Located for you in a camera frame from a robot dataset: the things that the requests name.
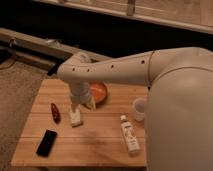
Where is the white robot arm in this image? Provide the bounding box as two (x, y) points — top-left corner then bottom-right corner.
(57, 47), (213, 171)

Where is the orange bowl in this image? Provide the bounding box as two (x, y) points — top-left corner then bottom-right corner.
(90, 83), (108, 104)

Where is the clear plastic cup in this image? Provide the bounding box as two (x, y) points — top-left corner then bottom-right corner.
(133, 98), (146, 122)

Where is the white lotion bottle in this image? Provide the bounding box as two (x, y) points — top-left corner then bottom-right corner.
(120, 115), (140, 154)

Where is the black phone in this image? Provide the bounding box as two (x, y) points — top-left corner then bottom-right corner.
(36, 130), (57, 157)

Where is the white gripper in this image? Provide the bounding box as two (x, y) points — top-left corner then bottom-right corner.
(69, 83), (96, 112)

